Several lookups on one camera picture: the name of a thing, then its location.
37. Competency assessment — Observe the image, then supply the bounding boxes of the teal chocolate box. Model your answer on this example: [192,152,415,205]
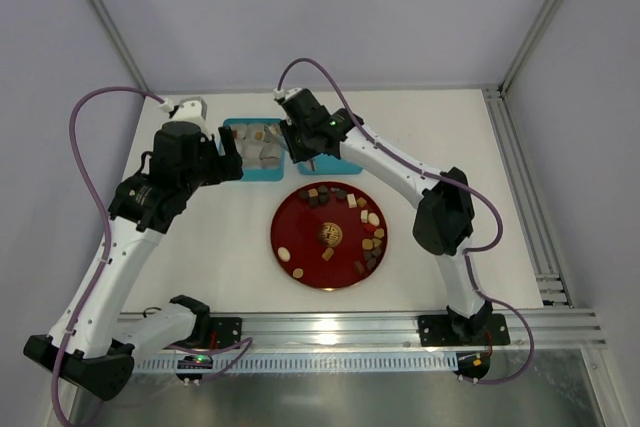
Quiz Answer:
[223,118,286,182]

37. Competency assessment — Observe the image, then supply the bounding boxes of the tan caramel square chocolate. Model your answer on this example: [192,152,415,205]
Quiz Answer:
[322,247,334,261]

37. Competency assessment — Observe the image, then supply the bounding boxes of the metal tongs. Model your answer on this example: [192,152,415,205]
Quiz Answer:
[264,124,316,172]

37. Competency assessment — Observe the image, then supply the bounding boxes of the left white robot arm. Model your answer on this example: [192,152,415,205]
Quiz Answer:
[23,121,243,401]

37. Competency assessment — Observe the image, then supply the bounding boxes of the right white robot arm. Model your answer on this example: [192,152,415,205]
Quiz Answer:
[274,88,493,343]

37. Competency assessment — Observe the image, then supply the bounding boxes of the cream rectangular chocolate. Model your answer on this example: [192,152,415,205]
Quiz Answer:
[347,194,358,208]

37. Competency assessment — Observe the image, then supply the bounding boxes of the white oval chocolate right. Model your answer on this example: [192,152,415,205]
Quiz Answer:
[368,212,380,226]

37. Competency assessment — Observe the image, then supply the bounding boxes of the white oval chocolate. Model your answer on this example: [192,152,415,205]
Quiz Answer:
[277,247,291,262]
[368,212,380,226]

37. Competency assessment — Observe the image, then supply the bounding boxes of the brown striped chocolate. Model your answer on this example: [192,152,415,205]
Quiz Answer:
[354,261,364,275]

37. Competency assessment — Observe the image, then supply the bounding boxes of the teal box lid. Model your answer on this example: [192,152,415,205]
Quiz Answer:
[297,120,364,177]

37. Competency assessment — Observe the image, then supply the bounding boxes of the round red lacquer tray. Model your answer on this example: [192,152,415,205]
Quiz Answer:
[270,181,389,291]

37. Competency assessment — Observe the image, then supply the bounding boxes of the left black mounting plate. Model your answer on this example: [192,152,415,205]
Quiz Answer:
[154,315,244,351]

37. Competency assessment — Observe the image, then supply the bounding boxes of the black mounting plate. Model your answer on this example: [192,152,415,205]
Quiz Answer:
[154,315,244,351]
[417,314,511,347]

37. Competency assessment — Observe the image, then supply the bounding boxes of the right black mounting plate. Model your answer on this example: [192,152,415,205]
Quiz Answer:
[417,314,511,347]

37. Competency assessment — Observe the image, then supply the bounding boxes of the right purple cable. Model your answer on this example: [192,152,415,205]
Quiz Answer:
[277,57,535,387]

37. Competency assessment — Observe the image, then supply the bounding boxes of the purple cable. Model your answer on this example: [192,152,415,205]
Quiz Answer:
[52,87,255,427]
[277,57,535,387]

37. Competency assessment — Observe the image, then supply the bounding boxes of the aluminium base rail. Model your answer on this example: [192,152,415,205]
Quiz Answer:
[114,310,609,351]

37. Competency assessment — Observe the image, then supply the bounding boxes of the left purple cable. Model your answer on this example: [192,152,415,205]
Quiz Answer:
[52,87,255,427]

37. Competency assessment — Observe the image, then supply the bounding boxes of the white slotted cable duct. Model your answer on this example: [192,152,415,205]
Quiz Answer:
[134,350,458,374]

